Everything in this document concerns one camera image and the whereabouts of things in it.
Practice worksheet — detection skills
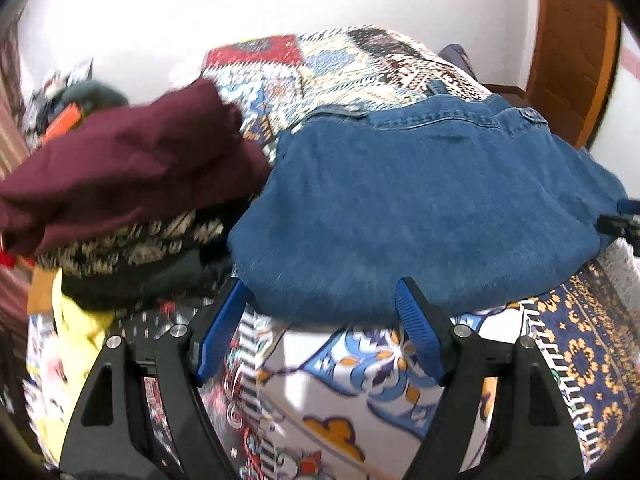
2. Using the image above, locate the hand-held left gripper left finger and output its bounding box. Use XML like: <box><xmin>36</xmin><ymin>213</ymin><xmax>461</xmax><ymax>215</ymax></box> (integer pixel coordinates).
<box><xmin>60</xmin><ymin>277</ymin><xmax>249</xmax><ymax>480</ymax></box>

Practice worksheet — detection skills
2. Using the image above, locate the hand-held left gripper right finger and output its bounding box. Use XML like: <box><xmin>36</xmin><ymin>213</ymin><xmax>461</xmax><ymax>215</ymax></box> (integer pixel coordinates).
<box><xmin>395</xmin><ymin>277</ymin><xmax>586</xmax><ymax>480</ymax></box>

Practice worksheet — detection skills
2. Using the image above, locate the blue denim jacket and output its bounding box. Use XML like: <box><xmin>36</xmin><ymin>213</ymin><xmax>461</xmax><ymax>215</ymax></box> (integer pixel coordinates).
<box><xmin>227</xmin><ymin>80</ymin><xmax>628</xmax><ymax>326</ymax></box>

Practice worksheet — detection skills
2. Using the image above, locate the dark floral bed sheet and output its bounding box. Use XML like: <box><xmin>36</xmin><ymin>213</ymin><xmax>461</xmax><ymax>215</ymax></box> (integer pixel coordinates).
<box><xmin>112</xmin><ymin>300</ymin><xmax>286</xmax><ymax>480</ymax></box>

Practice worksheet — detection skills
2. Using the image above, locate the patchwork patterned blanket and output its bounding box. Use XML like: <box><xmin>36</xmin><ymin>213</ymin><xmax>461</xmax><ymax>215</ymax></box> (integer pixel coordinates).
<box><xmin>202</xmin><ymin>25</ymin><xmax>640</xmax><ymax>480</ymax></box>

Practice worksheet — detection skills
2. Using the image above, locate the white heart-print wardrobe door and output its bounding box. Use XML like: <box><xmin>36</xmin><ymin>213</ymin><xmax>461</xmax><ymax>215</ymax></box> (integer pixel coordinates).
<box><xmin>590</xmin><ymin>22</ymin><xmax>640</xmax><ymax>191</ymax></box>

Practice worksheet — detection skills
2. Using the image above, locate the black patterned folded cloth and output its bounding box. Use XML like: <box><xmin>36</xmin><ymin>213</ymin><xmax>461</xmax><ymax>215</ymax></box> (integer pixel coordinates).
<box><xmin>35</xmin><ymin>207</ymin><xmax>238</xmax><ymax>312</ymax></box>

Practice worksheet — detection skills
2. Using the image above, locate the yellow cloth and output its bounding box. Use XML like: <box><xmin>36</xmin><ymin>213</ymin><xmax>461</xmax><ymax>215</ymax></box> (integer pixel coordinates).
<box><xmin>35</xmin><ymin>270</ymin><xmax>121</xmax><ymax>461</ymax></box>

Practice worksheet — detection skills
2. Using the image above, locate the brown wooden door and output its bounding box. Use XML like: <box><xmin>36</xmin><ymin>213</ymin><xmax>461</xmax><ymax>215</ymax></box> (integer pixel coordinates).
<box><xmin>522</xmin><ymin>0</ymin><xmax>622</xmax><ymax>150</ymax></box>

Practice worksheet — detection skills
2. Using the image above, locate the maroon folded cloth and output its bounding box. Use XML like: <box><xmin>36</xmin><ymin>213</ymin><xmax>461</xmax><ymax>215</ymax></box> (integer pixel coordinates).
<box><xmin>0</xmin><ymin>79</ymin><xmax>273</xmax><ymax>257</ymax></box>

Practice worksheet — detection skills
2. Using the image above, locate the grey backpack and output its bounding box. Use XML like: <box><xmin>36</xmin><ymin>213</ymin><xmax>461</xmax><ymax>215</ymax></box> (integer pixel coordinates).
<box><xmin>438</xmin><ymin>43</ymin><xmax>482</xmax><ymax>80</ymax></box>

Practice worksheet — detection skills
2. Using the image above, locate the orange box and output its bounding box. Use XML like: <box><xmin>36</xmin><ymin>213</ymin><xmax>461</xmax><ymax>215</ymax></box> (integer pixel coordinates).
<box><xmin>42</xmin><ymin>101</ymin><xmax>85</xmax><ymax>143</ymax></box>

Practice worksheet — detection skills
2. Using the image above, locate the pile of household clutter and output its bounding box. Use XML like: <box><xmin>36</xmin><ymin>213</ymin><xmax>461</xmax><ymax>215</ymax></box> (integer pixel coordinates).
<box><xmin>25</xmin><ymin>57</ymin><xmax>132</xmax><ymax>148</ymax></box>

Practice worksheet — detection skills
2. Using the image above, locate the brown striped curtain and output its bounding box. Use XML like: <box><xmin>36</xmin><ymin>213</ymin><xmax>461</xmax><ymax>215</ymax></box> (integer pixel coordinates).
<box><xmin>0</xmin><ymin>25</ymin><xmax>32</xmax><ymax>181</ymax></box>

